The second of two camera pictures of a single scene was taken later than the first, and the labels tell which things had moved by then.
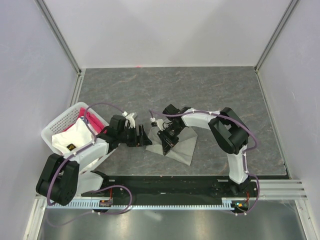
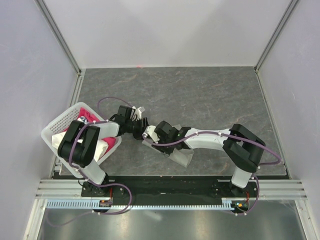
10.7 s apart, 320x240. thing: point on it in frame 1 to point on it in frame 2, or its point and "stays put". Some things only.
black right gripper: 167,142 to 163,150
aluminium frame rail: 289,189 stays put
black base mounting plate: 173,187 stays put
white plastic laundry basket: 77,128 stays put
